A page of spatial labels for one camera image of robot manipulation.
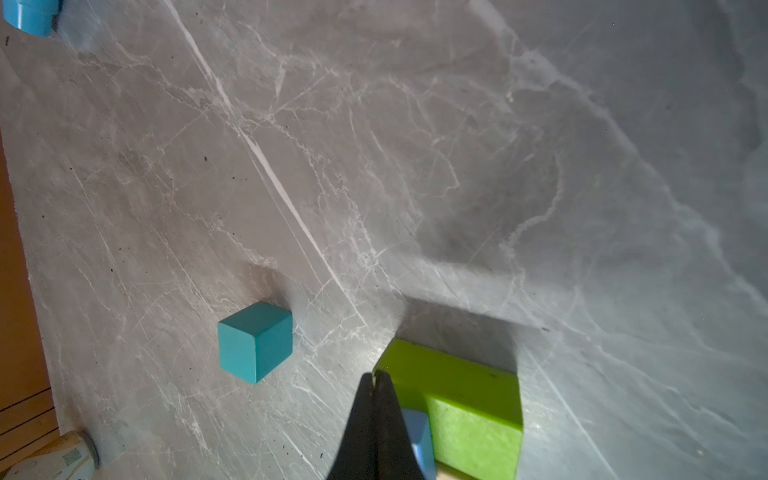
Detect cyan toy microphone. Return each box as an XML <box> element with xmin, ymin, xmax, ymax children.
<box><xmin>2</xmin><ymin>0</ymin><xmax>61</xmax><ymax>37</ymax></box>

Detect blue cube block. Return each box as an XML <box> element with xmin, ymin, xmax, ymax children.
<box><xmin>402</xmin><ymin>409</ymin><xmax>437</xmax><ymax>480</ymax></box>

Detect white tape roll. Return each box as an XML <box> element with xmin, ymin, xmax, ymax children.
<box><xmin>1</xmin><ymin>431</ymin><xmax>101</xmax><ymax>480</ymax></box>

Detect natural wood rectangular block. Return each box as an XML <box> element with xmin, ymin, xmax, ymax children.
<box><xmin>436</xmin><ymin>462</ymin><xmax>475</xmax><ymax>480</ymax></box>

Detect teal cube block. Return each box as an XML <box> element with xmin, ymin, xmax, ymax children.
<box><xmin>217</xmin><ymin>301</ymin><xmax>293</xmax><ymax>384</ymax></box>

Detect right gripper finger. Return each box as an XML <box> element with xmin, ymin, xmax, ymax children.
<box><xmin>327</xmin><ymin>370</ymin><xmax>423</xmax><ymax>480</ymax></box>

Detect dark green rectangular block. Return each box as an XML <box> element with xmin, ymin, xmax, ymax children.
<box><xmin>375</xmin><ymin>339</ymin><xmax>524</xmax><ymax>479</ymax></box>

